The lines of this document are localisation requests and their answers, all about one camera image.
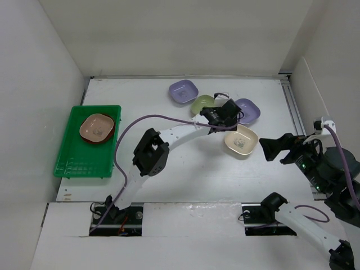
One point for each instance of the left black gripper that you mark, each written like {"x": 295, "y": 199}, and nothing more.
{"x": 230, "y": 122}

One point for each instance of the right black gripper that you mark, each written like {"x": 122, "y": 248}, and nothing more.
{"x": 271, "y": 146}

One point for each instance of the green square dish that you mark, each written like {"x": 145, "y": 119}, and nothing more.
{"x": 202, "y": 102}

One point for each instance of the cream square dish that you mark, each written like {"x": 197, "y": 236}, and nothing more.
{"x": 241, "y": 141}

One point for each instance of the brown square dish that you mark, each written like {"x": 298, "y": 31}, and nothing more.
{"x": 97, "y": 128}

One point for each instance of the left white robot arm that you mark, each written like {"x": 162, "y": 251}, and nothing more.
{"x": 151, "y": 153}

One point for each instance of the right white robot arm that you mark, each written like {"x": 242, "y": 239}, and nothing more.
{"x": 332, "y": 172}

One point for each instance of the green plastic bin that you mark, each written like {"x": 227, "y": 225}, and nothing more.
{"x": 88, "y": 143}

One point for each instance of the right purple square dish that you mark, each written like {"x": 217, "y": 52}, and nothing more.
{"x": 250, "y": 111}

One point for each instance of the purple square dish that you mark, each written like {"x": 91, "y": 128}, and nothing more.
{"x": 183, "y": 91}
{"x": 250, "y": 111}

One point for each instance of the upper left purple square dish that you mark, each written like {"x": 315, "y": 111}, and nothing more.
{"x": 183, "y": 91}

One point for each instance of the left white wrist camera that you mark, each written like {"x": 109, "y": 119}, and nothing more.
{"x": 221, "y": 95}

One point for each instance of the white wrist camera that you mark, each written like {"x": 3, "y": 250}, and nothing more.
{"x": 323, "y": 125}
{"x": 221, "y": 95}

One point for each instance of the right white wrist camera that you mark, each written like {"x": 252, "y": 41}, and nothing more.
{"x": 323, "y": 125}

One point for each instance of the right aluminium frame rail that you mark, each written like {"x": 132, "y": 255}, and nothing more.
{"x": 292, "y": 123}

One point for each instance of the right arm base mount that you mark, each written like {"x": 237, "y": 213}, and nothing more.
{"x": 256, "y": 223}

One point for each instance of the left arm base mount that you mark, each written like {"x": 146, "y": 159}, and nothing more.
{"x": 127, "y": 224}

